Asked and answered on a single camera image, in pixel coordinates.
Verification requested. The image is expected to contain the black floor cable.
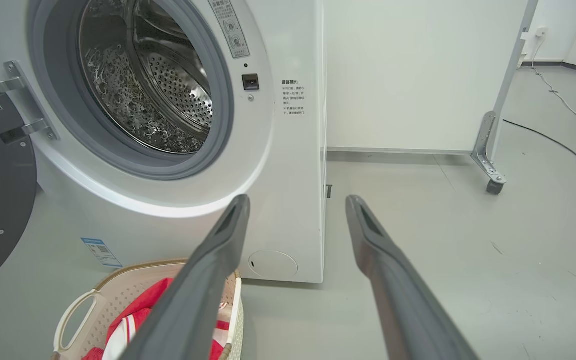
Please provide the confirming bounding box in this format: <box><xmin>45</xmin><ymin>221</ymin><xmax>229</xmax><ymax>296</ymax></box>
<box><xmin>503</xmin><ymin>119</ymin><xmax>576</xmax><ymax>188</ymax></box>

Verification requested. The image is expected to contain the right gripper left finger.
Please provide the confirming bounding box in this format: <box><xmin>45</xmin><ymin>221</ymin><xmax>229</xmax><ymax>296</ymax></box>
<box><xmin>118</xmin><ymin>194</ymin><xmax>252</xmax><ymax>360</ymax></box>

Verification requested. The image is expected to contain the white floor cable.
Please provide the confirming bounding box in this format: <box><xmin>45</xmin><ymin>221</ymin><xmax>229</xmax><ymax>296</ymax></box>
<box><xmin>530</xmin><ymin>35</ymin><xmax>576</xmax><ymax>151</ymax></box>

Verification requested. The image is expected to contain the blue energy label sticker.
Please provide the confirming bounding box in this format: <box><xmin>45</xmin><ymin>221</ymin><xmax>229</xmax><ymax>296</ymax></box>
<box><xmin>81</xmin><ymin>237</ymin><xmax>123</xmax><ymax>269</ymax></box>

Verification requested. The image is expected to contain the white front-load washing machine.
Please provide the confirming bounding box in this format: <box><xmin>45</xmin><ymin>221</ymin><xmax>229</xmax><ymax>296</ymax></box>
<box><xmin>0</xmin><ymin>0</ymin><xmax>329</xmax><ymax>284</ymax></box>

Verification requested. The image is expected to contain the cream perforated laundry basket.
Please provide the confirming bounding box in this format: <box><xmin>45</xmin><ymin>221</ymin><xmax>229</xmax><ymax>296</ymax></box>
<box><xmin>52</xmin><ymin>258</ymin><xmax>245</xmax><ymax>360</ymax></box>

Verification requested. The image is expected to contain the metal washing machine door hinge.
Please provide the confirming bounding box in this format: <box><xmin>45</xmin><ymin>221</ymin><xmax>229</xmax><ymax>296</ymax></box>
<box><xmin>0</xmin><ymin>61</ymin><xmax>60</xmax><ymax>146</ymax></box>

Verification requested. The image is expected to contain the white partition panel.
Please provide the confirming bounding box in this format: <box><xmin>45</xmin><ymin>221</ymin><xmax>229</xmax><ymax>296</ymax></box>
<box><xmin>324</xmin><ymin>0</ymin><xmax>540</xmax><ymax>155</ymax></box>

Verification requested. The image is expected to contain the metal partition foot bracket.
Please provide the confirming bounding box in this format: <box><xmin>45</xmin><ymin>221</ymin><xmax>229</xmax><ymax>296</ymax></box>
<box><xmin>470</xmin><ymin>111</ymin><xmax>508</xmax><ymax>185</ymax></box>

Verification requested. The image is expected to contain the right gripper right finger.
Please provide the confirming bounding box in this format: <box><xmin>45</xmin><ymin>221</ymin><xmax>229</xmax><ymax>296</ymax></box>
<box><xmin>345</xmin><ymin>195</ymin><xmax>479</xmax><ymax>360</ymax></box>

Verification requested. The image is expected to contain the red white-trimmed garment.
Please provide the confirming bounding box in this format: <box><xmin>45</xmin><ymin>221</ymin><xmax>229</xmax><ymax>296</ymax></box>
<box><xmin>82</xmin><ymin>278</ymin><xmax>231</xmax><ymax>360</ymax></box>

